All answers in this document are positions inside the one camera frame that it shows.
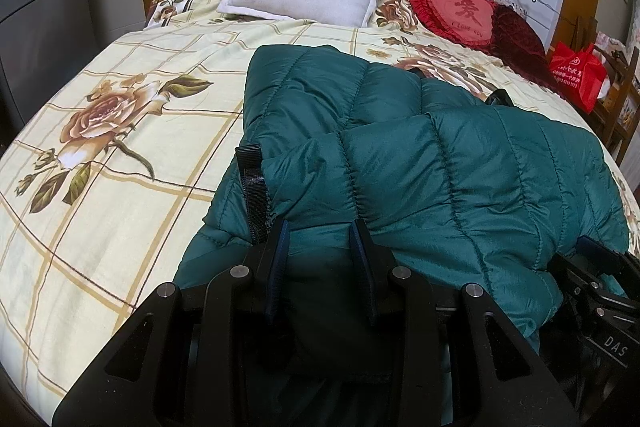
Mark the floral checked bed sheet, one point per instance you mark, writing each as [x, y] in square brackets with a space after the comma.
[125, 132]

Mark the grey refrigerator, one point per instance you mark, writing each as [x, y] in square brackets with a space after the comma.
[35, 7]

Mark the wooden chair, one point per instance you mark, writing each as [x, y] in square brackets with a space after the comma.
[620, 107]

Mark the green quilted down jacket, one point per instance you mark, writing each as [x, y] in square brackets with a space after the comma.
[425, 157]

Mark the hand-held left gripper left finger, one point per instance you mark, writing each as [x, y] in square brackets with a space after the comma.
[277, 277]

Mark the red plastic shopping bag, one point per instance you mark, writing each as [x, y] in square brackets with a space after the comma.
[577, 77]

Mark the red heart-shaped pillow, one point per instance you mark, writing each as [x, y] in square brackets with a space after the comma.
[457, 9]

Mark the dark red velvet pillow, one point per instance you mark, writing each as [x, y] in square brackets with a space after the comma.
[522, 47]

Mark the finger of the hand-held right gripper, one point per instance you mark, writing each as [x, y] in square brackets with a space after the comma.
[597, 249]

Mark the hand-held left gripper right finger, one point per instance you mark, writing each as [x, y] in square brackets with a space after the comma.
[362, 277]

